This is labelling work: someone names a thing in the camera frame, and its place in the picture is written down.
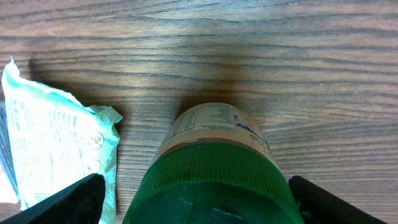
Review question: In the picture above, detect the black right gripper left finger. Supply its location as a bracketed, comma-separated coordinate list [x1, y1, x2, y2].
[1, 174, 105, 224]

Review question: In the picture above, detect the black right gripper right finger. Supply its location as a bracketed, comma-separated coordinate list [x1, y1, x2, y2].
[289, 175, 387, 224]

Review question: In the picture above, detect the teal wet wipes pack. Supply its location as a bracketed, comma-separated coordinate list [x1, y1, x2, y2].
[1, 61, 123, 223]

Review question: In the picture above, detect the green lid jar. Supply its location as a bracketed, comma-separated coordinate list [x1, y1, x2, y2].
[123, 103, 303, 223]

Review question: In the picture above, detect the orange Kleenex tissue pack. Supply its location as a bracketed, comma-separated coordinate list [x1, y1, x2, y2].
[1, 101, 19, 203]

